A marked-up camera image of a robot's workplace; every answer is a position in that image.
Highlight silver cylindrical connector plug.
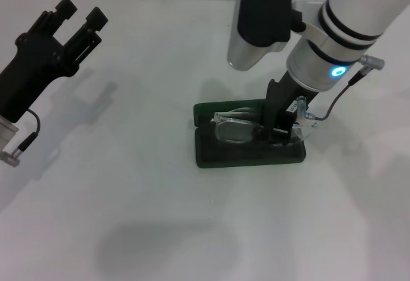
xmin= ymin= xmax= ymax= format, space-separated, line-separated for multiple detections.
xmin=296 ymin=96 xmax=311 ymax=117

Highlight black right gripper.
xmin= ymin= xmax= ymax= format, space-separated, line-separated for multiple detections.
xmin=254 ymin=72 xmax=318 ymax=146

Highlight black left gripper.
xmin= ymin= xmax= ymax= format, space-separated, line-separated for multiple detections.
xmin=0 ymin=0 xmax=109 ymax=124

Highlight green glasses case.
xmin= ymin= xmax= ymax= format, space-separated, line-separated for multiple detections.
xmin=193 ymin=99 xmax=308 ymax=169

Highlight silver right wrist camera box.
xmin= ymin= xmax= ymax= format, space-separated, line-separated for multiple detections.
xmin=226 ymin=0 xmax=305 ymax=70

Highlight clear frame glasses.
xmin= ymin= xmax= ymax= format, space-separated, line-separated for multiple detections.
xmin=209 ymin=106 xmax=321 ymax=150

